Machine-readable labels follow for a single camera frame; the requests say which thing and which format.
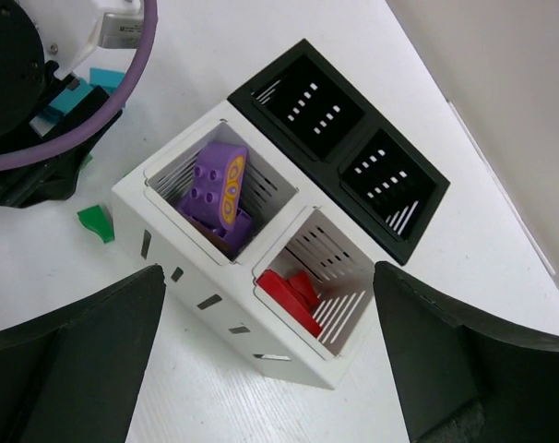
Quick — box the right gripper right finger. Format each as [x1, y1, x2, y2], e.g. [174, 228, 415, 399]
[373, 261, 559, 442]

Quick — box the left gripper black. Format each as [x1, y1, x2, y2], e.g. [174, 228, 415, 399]
[0, 1, 112, 209]

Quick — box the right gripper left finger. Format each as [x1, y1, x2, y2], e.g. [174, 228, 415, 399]
[0, 265, 165, 442]

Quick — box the red oval lego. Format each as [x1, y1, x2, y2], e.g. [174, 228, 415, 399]
[257, 269, 322, 338]

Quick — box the purple orange patterned lego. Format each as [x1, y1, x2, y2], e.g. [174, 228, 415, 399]
[176, 141, 248, 232]

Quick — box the purple 2x2 lego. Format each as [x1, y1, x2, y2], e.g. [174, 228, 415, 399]
[193, 209, 253, 259]

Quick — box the teal rounded lego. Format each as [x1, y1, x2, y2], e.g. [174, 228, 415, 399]
[42, 83, 92, 123]

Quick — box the small teal lego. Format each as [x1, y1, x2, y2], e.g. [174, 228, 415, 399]
[89, 67, 125, 94]

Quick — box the small green slope lego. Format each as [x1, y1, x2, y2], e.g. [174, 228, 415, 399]
[77, 205, 115, 244]

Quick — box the white double bin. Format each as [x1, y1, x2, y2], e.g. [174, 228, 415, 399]
[112, 102, 377, 389]

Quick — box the black double bin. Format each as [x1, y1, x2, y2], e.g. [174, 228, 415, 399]
[229, 40, 450, 265]

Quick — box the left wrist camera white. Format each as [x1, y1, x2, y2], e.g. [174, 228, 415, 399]
[53, 0, 147, 78]

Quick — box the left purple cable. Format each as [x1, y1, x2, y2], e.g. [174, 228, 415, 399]
[0, 0, 159, 172]

